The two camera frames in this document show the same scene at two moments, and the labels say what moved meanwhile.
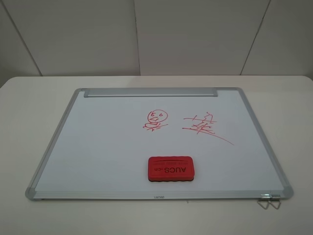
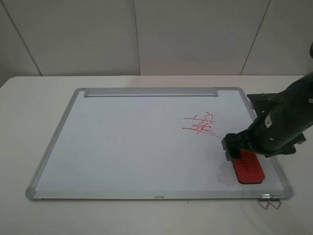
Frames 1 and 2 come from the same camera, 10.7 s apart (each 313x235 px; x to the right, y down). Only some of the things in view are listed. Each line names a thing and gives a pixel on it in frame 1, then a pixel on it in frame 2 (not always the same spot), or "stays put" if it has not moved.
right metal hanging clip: x=274 y=197 stays put
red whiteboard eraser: x=171 y=168 -> x=248 y=167
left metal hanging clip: x=264 y=197 stays put
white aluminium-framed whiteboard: x=100 y=148 stays put
